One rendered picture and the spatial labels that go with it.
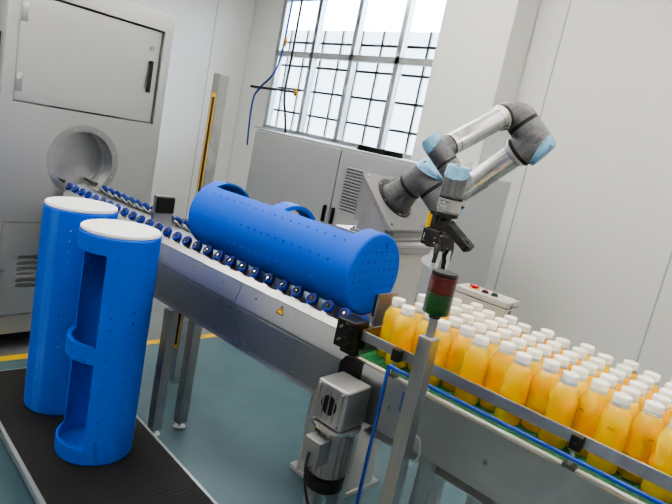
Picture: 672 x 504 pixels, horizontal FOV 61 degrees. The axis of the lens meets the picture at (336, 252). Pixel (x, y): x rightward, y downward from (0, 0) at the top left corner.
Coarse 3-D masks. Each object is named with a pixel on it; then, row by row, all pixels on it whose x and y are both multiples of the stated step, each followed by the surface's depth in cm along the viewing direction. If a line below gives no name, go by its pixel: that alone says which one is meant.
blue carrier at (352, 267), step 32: (224, 192) 228; (192, 224) 234; (224, 224) 219; (256, 224) 209; (288, 224) 201; (320, 224) 196; (256, 256) 210; (288, 256) 197; (320, 256) 188; (352, 256) 180; (384, 256) 192; (320, 288) 190; (352, 288) 184; (384, 288) 197
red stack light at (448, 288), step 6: (432, 276) 131; (432, 282) 131; (438, 282) 130; (444, 282) 130; (450, 282) 130; (456, 282) 131; (432, 288) 131; (438, 288) 130; (444, 288) 130; (450, 288) 130; (438, 294) 130; (444, 294) 130; (450, 294) 131
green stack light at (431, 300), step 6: (426, 294) 133; (432, 294) 131; (426, 300) 132; (432, 300) 131; (438, 300) 130; (444, 300) 130; (450, 300) 131; (426, 306) 132; (432, 306) 131; (438, 306) 131; (444, 306) 131; (450, 306) 132; (426, 312) 132; (432, 312) 131; (438, 312) 131; (444, 312) 131
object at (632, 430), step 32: (480, 352) 148; (448, 384) 157; (480, 384) 150; (512, 384) 142; (544, 384) 140; (576, 384) 135; (512, 416) 143; (576, 416) 136; (608, 416) 128; (640, 416) 127; (640, 448) 126; (640, 480) 127
